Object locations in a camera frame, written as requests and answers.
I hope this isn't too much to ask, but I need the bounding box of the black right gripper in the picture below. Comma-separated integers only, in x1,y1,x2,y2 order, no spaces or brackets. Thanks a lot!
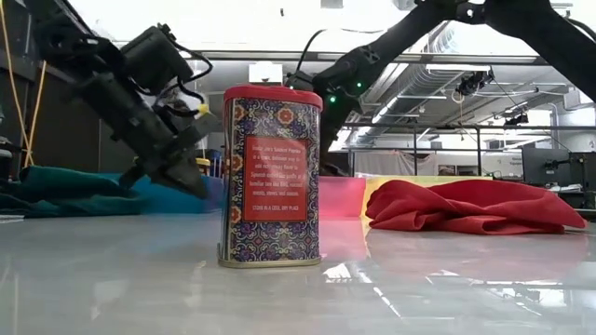
284,45,374,165

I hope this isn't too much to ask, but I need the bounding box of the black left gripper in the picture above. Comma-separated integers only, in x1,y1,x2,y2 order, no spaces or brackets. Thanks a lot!
74,68,221,200

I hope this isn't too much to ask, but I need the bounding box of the red-lid patterned spice tin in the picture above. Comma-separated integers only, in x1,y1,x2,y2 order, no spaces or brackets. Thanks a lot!
217,84,324,270

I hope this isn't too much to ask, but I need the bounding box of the blue plastic bin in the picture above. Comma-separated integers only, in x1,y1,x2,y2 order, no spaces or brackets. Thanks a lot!
100,172,224,215

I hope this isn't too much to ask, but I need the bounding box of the pink plastic bin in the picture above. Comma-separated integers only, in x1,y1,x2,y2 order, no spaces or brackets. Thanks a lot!
318,175,367,219

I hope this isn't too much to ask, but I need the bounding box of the yellow plastic bin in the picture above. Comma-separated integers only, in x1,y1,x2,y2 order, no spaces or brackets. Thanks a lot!
359,174,494,218

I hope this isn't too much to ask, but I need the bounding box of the grey curtain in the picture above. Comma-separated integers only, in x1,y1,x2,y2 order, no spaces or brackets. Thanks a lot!
353,151,437,177

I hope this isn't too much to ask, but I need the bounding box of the white ceiling box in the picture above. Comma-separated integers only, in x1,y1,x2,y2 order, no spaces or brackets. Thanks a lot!
248,61,284,87

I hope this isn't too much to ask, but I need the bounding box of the teal cloth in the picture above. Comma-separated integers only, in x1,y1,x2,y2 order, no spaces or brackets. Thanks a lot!
0,166,150,219

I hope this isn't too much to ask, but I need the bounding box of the glossy white table mat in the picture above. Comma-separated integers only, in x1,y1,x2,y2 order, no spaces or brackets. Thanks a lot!
0,211,596,335

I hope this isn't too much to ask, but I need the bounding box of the black metal railing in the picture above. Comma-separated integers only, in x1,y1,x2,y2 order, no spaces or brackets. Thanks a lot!
342,121,596,178

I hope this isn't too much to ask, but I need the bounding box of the black hanging ceiling device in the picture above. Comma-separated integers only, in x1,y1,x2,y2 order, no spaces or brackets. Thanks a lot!
454,70,494,98

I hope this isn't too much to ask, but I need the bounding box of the red cloth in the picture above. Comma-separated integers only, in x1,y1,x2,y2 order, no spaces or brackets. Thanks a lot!
365,180,589,236

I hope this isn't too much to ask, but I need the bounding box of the black computer monitor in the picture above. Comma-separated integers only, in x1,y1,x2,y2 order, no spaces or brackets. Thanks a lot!
570,151,596,209
521,146,574,188

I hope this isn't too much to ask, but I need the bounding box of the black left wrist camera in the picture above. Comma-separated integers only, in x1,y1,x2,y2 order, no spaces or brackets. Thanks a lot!
119,23,196,97

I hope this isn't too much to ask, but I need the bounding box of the yellow cable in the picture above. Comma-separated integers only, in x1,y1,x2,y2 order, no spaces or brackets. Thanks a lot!
0,0,47,168

